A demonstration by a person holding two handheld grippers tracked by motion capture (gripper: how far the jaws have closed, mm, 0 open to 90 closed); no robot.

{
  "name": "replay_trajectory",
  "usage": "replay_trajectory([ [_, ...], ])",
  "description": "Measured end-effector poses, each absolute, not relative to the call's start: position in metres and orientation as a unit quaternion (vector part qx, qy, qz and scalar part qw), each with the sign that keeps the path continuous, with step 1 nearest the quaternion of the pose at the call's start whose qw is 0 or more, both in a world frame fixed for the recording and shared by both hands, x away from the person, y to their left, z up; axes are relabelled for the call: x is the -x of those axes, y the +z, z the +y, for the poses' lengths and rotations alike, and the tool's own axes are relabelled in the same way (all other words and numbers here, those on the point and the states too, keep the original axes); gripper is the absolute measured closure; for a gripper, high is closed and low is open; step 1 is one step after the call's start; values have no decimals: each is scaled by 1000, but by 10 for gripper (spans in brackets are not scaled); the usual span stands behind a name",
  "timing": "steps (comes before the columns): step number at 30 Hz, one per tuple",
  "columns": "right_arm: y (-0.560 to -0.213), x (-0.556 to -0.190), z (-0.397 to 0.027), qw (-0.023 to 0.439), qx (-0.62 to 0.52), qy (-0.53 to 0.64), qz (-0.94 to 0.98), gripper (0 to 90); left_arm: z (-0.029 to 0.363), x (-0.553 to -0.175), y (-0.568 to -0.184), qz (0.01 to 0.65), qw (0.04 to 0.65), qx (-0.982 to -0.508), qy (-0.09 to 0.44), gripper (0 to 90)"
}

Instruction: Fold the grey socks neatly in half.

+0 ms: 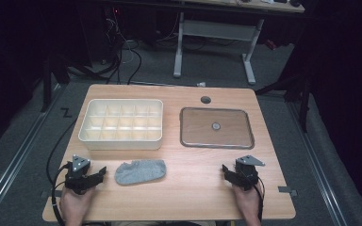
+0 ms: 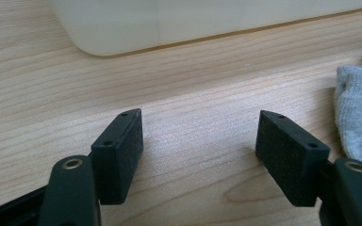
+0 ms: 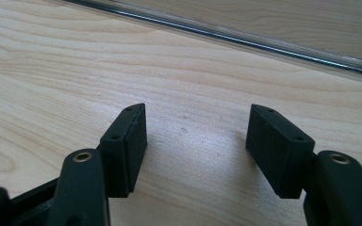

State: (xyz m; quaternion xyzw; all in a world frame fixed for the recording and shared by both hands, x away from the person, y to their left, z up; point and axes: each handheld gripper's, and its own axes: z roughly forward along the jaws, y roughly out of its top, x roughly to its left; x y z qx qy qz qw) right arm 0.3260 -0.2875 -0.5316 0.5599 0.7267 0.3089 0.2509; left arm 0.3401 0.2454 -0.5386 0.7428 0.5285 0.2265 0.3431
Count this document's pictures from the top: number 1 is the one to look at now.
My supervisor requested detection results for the brown tray with grey rim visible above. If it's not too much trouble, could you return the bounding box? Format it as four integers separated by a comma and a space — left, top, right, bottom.
179, 106, 255, 150

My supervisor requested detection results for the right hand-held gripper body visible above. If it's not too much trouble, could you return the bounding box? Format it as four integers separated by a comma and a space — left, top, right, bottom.
234, 154, 266, 191

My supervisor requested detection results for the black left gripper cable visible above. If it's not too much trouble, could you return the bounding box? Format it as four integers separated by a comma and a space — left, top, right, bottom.
50, 161, 72, 226

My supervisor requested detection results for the desk with grey legs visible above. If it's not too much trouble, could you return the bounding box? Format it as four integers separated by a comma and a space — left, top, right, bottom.
169, 0, 305, 86

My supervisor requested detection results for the black stand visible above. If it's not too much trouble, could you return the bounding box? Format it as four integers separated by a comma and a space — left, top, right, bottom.
41, 56, 72, 113
254, 71, 313, 133

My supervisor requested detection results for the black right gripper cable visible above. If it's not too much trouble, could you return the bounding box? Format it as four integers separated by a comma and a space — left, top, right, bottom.
252, 175, 266, 222

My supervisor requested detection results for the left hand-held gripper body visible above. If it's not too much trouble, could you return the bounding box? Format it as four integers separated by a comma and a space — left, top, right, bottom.
64, 154, 97, 196

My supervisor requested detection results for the person's left hand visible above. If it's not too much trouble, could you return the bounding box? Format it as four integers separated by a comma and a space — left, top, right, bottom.
59, 187, 96, 226

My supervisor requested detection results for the bundle of floor cables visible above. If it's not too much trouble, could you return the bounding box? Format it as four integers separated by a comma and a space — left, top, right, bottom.
65, 8, 144, 86

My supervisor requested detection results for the black cable on floor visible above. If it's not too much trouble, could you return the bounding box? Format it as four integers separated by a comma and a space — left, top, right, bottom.
45, 119, 78, 186

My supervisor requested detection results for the metal floor rail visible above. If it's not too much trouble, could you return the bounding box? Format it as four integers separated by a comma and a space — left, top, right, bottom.
0, 84, 64, 220
287, 102, 348, 226

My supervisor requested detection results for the person's right hand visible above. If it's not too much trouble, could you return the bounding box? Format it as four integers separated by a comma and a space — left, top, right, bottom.
232, 186, 262, 226

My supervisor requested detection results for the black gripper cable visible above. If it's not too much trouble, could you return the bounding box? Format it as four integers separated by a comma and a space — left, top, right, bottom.
50, 161, 72, 226
252, 175, 266, 222

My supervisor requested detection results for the white divided storage box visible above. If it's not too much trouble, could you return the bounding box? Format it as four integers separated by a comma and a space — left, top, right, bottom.
77, 98, 164, 151

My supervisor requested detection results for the grey sock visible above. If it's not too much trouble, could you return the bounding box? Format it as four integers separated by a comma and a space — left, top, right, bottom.
114, 158, 168, 186

